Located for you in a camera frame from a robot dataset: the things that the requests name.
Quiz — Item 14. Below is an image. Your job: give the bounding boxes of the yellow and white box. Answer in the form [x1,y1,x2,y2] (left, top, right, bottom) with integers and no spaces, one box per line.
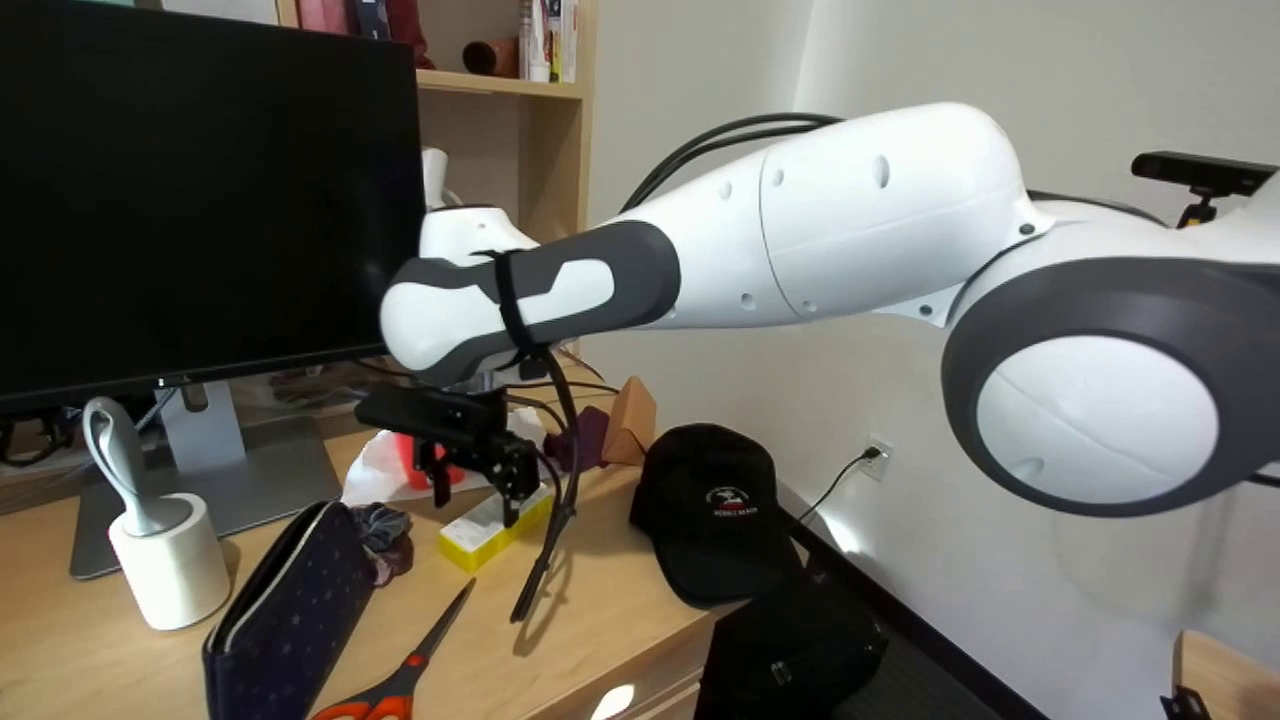
[437,488,552,570]

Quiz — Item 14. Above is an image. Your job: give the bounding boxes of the white cup holder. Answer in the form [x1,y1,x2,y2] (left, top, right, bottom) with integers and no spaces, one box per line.
[108,492,233,632]

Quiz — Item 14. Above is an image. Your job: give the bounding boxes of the dark dotted pencil case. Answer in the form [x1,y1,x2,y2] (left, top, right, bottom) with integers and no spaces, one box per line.
[202,501,377,720]

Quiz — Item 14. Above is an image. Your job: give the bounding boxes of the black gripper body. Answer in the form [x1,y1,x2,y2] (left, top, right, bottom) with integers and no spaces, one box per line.
[357,383,541,492]

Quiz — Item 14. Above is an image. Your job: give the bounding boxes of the orange handled scissors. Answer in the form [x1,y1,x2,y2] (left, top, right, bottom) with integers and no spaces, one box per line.
[310,583,473,720]

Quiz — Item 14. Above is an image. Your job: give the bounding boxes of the black computer monitor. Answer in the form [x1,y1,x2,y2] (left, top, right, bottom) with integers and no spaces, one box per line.
[0,0,425,537]

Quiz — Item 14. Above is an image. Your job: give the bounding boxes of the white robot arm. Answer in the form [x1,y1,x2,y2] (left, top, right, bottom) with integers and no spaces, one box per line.
[381,105,1280,516]

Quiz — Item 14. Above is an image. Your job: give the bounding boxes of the black camera on stand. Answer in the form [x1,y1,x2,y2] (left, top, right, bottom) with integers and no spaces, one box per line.
[1133,153,1275,229]

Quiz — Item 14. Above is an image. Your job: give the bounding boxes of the black power cable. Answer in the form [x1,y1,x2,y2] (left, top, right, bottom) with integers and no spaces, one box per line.
[796,445,888,528]

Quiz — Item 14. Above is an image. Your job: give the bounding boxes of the black bag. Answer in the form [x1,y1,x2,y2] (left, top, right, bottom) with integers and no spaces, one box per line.
[697,579,888,720]

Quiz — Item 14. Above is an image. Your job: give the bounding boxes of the black baseball cap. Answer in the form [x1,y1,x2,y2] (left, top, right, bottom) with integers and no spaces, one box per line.
[626,425,800,606]

